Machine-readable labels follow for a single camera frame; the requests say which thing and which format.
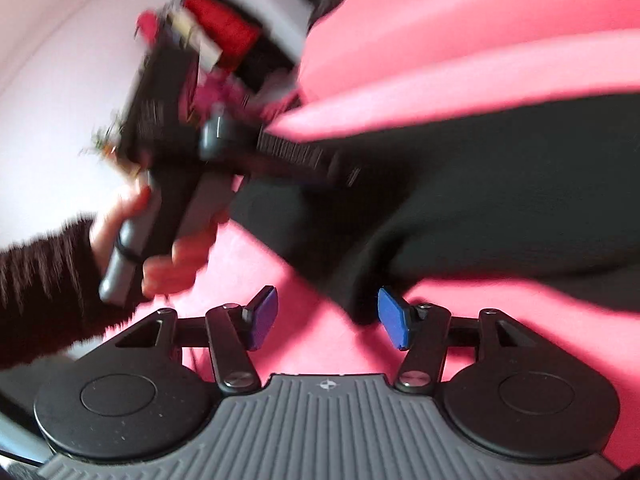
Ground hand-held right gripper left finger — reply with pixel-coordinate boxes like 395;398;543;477
116;286;279;394

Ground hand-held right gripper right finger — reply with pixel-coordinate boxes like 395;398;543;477
377;286;539;394

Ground black pants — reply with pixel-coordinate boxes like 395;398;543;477
229;94;640;327

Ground person's left forearm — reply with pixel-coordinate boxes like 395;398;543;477
0;216;145;372

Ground person's left hand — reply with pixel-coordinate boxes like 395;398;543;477
90;185;223;299

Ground red hanging garment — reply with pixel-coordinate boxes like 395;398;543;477
181;0;264;75

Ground bed with coral sheet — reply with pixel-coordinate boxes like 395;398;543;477
299;0;640;107

